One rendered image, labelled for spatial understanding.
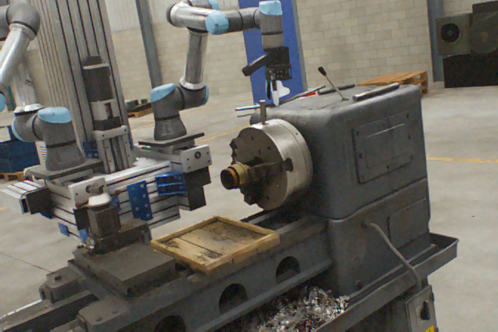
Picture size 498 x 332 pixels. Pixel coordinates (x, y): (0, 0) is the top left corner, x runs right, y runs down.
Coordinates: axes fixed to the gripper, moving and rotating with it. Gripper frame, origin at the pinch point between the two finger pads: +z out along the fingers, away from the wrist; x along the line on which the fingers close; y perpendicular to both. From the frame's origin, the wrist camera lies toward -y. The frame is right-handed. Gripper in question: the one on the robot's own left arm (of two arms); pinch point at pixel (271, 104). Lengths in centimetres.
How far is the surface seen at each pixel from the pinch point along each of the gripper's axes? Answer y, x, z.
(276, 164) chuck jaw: -2.9, -14.4, 18.0
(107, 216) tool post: -59, -27, 23
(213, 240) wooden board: -27, -14, 42
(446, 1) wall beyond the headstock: 550, 883, 19
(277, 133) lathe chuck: -0.1, -7.0, 8.9
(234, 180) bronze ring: -17.3, -12.2, 22.2
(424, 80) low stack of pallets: 421, 724, 145
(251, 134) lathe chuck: -8.3, -0.5, 10.0
